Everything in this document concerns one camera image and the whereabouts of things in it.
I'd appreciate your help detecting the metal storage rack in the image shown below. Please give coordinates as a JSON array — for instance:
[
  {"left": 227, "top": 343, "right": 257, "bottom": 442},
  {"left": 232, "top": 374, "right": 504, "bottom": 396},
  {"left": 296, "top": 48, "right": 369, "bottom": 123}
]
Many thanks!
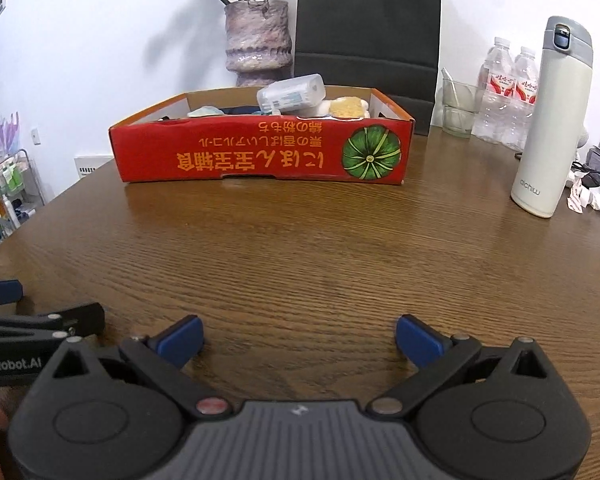
[{"left": 0, "top": 149, "right": 46, "bottom": 257}]

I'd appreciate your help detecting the clear glass cup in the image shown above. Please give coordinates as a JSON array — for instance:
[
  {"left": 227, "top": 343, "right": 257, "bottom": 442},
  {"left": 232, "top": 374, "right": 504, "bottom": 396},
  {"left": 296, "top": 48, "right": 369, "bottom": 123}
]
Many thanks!
[{"left": 441, "top": 67, "right": 481, "bottom": 139}]

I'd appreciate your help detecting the pastel wrapped bouquet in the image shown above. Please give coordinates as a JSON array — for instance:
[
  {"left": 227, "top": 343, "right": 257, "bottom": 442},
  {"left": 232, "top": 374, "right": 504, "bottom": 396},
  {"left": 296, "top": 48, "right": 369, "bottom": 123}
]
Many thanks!
[{"left": 0, "top": 104, "right": 21, "bottom": 155}]

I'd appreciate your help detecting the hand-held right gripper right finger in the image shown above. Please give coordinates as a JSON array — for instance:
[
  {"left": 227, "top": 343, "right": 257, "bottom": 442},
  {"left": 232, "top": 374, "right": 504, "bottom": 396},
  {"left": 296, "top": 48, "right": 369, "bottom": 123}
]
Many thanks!
[{"left": 365, "top": 314, "right": 563, "bottom": 418}]

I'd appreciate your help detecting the white thermos bottle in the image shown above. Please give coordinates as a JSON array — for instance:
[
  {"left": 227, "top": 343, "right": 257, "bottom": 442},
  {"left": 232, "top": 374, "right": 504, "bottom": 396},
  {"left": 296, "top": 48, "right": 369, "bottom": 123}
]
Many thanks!
[{"left": 510, "top": 16, "right": 594, "bottom": 219}]

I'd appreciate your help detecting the white yellow plush toy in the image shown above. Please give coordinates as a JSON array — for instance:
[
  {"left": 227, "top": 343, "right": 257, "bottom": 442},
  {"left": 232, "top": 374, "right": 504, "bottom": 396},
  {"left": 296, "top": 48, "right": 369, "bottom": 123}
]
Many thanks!
[{"left": 310, "top": 96, "right": 371, "bottom": 121}]

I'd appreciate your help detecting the red cardboard box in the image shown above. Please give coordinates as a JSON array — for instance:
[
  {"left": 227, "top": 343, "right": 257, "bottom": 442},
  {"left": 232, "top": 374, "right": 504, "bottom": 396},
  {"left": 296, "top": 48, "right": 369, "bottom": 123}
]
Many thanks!
[{"left": 108, "top": 86, "right": 415, "bottom": 187}]

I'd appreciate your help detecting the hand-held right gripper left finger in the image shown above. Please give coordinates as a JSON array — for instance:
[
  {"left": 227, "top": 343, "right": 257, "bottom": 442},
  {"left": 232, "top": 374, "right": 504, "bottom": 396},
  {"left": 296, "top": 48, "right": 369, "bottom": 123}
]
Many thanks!
[{"left": 32, "top": 315, "right": 233, "bottom": 420}]

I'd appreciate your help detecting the purple mottled vase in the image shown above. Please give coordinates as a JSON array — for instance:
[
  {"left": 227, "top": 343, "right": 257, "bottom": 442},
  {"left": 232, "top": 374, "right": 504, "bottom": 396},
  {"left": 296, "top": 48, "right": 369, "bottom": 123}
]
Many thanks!
[{"left": 224, "top": 0, "right": 293, "bottom": 87}]

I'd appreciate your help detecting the wooden desktop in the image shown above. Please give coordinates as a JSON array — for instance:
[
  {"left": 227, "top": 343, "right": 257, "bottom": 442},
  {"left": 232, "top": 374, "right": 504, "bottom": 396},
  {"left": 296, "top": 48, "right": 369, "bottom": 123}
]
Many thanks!
[{"left": 0, "top": 122, "right": 600, "bottom": 466}]

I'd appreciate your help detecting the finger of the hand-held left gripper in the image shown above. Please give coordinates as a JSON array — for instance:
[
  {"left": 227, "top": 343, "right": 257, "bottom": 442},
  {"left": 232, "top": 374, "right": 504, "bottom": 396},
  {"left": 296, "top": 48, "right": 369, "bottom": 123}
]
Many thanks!
[
  {"left": 0, "top": 280, "right": 24, "bottom": 309},
  {"left": 0, "top": 302, "right": 106, "bottom": 347}
]

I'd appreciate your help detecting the black paper bag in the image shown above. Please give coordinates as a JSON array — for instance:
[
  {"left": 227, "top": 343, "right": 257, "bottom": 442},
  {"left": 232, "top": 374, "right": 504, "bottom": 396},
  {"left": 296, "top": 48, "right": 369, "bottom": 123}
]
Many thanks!
[{"left": 292, "top": 0, "right": 442, "bottom": 136}]

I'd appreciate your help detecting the clear plastic box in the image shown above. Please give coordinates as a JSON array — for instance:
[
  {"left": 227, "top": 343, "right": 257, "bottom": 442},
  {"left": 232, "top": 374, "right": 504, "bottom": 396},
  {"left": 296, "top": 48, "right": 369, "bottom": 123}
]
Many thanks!
[{"left": 256, "top": 74, "right": 326, "bottom": 113}]

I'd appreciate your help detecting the pack of water bottles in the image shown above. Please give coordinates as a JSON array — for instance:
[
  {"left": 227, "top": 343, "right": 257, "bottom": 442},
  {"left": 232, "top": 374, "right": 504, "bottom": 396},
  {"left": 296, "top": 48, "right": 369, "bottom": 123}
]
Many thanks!
[{"left": 471, "top": 36, "right": 540, "bottom": 151}]

